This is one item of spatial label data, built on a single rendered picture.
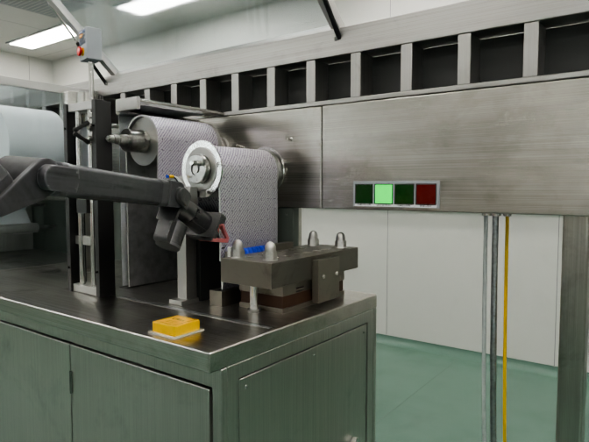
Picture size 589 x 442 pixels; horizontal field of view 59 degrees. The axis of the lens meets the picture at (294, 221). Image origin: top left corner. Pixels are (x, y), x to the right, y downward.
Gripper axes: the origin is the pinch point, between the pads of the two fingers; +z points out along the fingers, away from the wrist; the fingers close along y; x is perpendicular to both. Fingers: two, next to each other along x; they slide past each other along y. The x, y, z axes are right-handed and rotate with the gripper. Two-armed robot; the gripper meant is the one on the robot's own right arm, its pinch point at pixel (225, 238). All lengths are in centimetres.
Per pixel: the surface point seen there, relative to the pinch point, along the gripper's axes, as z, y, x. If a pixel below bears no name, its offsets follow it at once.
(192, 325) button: -13.4, 13.5, -25.1
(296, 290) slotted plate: 10.6, 19.0, -7.8
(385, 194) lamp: 20.4, 30.4, 24.9
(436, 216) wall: 234, -45, 122
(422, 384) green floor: 226, -26, 4
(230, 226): 0.1, 0.2, 3.6
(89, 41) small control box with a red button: -29, -58, 51
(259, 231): 11.2, 0.3, 7.6
